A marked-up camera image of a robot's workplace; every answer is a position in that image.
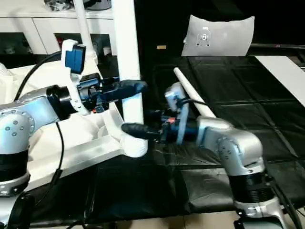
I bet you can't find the black work mat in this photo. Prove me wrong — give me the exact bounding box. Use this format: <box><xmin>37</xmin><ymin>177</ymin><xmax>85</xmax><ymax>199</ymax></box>
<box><xmin>0</xmin><ymin>52</ymin><xmax>305</xmax><ymax>226</ymax></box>

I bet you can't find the black cabinet with gold label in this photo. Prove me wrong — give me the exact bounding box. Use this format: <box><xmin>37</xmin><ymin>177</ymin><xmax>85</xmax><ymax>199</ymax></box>
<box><xmin>133</xmin><ymin>0</ymin><xmax>192</xmax><ymax>68</ymax></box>

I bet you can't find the white plastic table top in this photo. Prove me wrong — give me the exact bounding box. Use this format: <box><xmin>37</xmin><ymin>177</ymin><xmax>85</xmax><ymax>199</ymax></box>
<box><xmin>0</xmin><ymin>60</ymin><xmax>149</xmax><ymax>192</ymax></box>

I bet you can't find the white plastic table leg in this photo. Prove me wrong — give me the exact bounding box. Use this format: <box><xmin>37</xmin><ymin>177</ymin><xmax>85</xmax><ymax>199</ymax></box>
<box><xmin>173</xmin><ymin>66</ymin><xmax>218</xmax><ymax>120</ymax></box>
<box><xmin>110</xmin><ymin>0</ymin><xmax>149</xmax><ymax>159</ymax></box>
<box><xmin>71</xmin><ymin>0</ymin><xmax>99</xmax><ymax>65</ymax></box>

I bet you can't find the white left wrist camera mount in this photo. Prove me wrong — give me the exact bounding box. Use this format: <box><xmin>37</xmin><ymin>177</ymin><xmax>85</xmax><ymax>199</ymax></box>
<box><xmin>61</xmin><ymin>39</ymin><xmax>103</xmax><ymax>116</ymax></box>

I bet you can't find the white cabinet with glass doors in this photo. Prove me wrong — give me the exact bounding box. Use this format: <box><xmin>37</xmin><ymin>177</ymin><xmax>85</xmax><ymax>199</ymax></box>
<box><xmin>0</xmin><ymin>0</ymin><xmax>118</xmax><ymax>56</ymax></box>

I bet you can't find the flat white board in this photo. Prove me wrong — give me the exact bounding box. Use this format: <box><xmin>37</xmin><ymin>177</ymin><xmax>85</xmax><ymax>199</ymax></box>
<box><xmin>255</xmin><ymin>55</ymin><xmax>305</xmax><ymax>109</ymax></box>

